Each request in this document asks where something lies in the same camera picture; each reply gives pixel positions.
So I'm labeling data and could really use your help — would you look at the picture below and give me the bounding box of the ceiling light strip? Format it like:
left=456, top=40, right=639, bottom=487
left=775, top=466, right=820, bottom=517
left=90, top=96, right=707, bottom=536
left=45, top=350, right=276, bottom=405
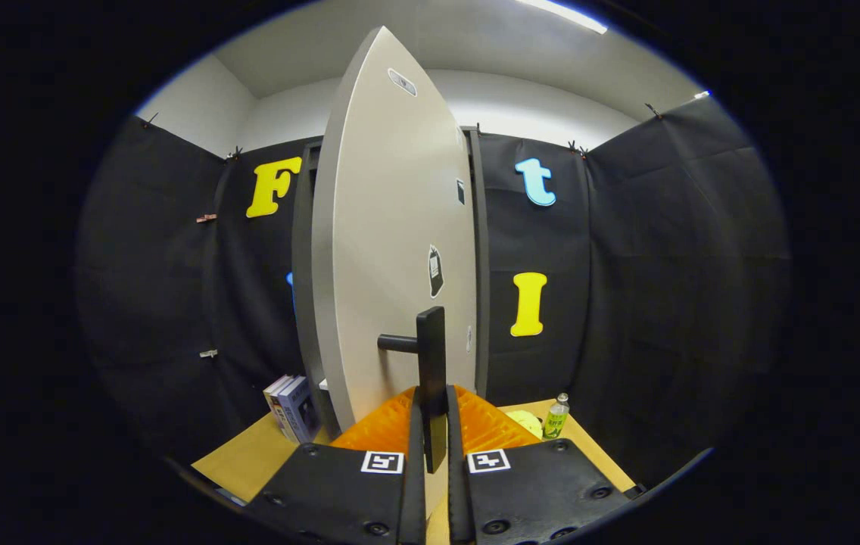
left=513, top=0, right=609, bottom=35

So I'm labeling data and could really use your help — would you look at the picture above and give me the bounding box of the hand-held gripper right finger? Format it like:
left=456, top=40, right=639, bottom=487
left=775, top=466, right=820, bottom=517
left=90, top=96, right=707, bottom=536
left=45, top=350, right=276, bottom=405
left=445, top=385, right=647, bottom=545

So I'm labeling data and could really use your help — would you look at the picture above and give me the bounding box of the black backdrop cloth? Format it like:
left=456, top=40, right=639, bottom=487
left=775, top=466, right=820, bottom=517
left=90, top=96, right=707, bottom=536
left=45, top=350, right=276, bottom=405
left=78, top=95, right=790, bottom=491

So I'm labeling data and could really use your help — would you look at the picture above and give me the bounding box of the green drink bottle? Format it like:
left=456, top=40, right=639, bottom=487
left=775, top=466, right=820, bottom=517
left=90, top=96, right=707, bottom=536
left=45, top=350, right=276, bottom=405
left=542, top=392, right=571, bottom=441

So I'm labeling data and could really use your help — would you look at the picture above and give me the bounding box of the beige shoe cabinet door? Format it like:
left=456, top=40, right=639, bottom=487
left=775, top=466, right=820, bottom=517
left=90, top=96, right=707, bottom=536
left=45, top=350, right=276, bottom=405
left=311, top=26, right=478, bottom=475

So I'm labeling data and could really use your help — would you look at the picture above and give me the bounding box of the yellow round plush toy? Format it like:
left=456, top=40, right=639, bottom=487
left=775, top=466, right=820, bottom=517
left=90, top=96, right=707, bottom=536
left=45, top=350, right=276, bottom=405
left=506, top=410, right=544, bottom=441

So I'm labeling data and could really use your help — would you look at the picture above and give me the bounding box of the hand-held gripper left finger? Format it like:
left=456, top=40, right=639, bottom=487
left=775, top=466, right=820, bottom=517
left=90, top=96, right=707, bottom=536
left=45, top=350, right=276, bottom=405
left=245, top=386, right=428, bottom=545

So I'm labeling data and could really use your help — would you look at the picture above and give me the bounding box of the blue book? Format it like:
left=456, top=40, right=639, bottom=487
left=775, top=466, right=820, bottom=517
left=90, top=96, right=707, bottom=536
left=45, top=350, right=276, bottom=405
left=277, top=376, right=322, bottom=444

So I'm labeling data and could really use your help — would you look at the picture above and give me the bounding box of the dark grey shoe cabinet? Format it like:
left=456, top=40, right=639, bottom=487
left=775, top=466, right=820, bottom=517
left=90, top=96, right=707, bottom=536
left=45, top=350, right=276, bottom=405
left=291, top=127, right=491, bottom=441

